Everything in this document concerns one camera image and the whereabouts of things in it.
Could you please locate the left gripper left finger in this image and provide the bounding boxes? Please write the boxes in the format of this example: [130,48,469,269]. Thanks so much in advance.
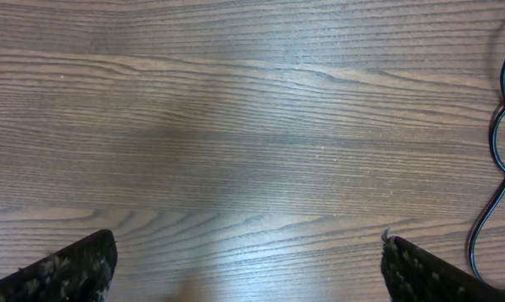
[0,229,117,302]

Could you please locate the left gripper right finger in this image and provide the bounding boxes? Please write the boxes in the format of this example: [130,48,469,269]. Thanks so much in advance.
[380,232,505,302]

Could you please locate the black cable bundle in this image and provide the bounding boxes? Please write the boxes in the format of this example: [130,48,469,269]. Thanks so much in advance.
[466,35,505,290]

